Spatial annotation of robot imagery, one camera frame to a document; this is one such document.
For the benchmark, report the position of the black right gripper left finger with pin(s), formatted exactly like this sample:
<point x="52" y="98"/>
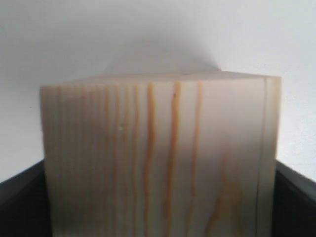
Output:
<point x="24" y="204"/>

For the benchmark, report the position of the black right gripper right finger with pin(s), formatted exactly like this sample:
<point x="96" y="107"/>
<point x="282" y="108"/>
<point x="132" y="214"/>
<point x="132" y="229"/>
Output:
<point x="294" y="207"/>

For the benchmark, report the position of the light wooden cube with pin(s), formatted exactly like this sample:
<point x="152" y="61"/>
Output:
<point x="167" y="155"/>

